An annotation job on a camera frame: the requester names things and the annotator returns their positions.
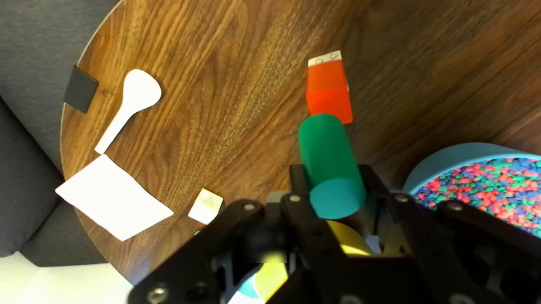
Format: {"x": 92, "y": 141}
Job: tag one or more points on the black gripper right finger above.
{"x": 379, "y": 188}

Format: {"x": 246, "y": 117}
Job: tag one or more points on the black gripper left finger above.
{"x": 302, "y": 188}

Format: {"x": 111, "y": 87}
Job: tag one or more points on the green cylinder block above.
{"x": 330, "y": 163}

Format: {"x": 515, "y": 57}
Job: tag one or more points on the wooden letter block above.
{"x": 205, "y": 207}

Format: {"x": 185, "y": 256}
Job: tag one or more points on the blue bowl of coloured beads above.
{"x": 484, "y": 180}

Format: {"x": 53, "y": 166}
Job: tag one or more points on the flat white napkin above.
{"x": 112, "y": 197}

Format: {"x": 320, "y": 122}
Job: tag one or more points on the white plastic spoon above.
{"x": 136, "y": 94}

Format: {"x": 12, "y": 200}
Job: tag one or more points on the black tape patch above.
{"x": 80, "y": 89}

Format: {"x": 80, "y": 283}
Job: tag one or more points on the grey fabric seat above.
{"x": 23, "y": 214}

